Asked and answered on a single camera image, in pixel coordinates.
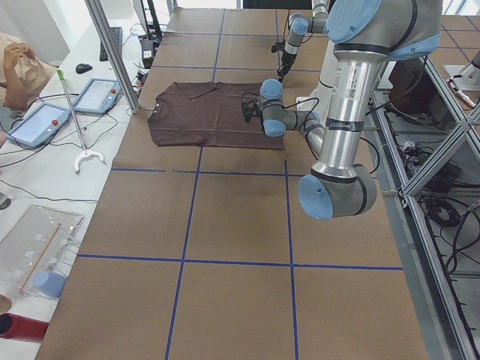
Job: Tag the white reacher grabber tool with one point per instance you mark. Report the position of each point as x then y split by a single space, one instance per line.
86 153

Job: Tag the aluminium frame post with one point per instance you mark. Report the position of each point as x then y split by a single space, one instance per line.
103 30

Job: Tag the blue teach pendant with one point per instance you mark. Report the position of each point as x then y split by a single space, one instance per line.
40 125
98 96

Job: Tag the black computer mouse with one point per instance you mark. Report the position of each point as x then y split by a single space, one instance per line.
83 68

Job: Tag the red fire extinguisher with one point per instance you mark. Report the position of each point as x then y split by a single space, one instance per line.
21 328

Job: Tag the far blue teach pendant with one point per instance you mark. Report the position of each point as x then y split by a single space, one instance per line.
98 96

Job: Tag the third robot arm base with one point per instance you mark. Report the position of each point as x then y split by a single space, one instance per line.
470 71

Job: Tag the clear plastic bag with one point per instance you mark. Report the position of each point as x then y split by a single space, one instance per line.
44 239

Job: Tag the person in beige shirt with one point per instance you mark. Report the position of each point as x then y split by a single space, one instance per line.
23 75

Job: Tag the near blue teach pendant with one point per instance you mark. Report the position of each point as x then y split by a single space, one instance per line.
40 125

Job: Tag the blue plastic cup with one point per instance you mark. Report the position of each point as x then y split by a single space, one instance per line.
50 283

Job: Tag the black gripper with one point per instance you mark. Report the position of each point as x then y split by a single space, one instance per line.
286 61
256 112

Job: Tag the dark brown t-shirt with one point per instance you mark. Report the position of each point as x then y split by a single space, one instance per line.
207 114

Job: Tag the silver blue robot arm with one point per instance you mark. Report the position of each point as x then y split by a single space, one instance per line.
366 36
299 26

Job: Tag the aluminium frame rack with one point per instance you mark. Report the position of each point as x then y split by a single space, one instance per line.
424 120

